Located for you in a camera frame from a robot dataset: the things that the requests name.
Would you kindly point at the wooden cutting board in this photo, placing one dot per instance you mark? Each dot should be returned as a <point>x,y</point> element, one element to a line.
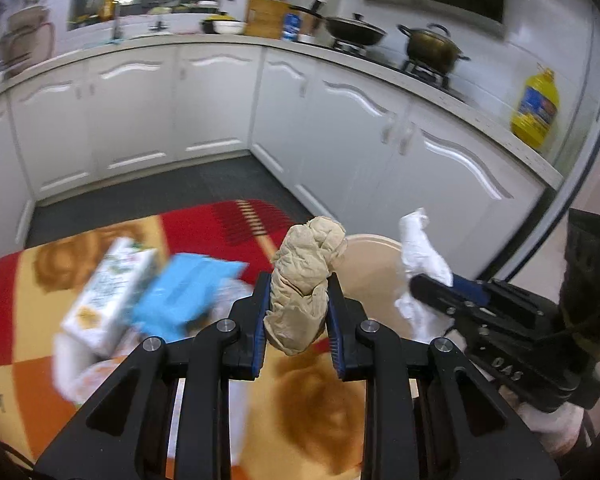
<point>265,17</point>

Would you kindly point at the black wok with lid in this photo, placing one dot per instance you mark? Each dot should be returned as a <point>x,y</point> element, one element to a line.
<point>355,32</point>

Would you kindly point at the brown paper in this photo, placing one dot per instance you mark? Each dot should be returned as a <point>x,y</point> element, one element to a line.
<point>300,290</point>

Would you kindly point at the white tissue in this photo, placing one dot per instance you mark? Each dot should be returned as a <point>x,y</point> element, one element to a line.
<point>422,255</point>

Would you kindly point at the green white milk carton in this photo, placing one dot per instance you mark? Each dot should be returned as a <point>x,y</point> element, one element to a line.
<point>105,295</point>

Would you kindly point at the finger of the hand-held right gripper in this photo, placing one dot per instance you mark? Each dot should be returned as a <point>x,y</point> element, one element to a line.
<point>432,292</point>
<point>470,290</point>

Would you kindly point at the person's right hand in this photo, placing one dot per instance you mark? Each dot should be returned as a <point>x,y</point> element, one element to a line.
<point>550,422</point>

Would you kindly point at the white bowl with yellow food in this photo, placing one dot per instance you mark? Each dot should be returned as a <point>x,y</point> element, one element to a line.
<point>227,27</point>

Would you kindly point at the metal sink faucet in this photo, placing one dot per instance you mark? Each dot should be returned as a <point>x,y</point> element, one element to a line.
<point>116,30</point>

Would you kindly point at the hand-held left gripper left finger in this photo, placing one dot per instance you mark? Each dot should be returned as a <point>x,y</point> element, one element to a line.
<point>260,332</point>

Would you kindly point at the blue packet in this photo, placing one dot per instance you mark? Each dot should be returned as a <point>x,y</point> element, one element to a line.
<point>180,290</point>

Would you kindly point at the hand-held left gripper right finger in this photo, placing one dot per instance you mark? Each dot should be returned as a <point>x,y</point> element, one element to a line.
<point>337,342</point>

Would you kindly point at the beige plastic bin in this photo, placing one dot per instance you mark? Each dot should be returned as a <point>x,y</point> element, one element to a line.
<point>375,280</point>

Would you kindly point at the gas stove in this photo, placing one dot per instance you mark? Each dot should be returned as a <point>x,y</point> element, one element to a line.
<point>422,76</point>

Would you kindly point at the brass cooking pot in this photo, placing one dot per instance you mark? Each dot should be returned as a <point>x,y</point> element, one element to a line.
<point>430,50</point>

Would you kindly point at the white kitchen base cabinets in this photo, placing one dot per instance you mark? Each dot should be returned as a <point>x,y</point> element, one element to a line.
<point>135,110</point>

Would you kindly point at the red orange printed blanket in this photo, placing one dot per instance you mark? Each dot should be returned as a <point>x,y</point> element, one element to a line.
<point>30,280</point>

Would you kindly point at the yellow cooking oil bottle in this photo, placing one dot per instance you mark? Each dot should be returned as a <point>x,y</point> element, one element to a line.
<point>535,110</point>

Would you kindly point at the blue can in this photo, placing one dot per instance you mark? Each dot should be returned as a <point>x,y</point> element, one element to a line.
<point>291,27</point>

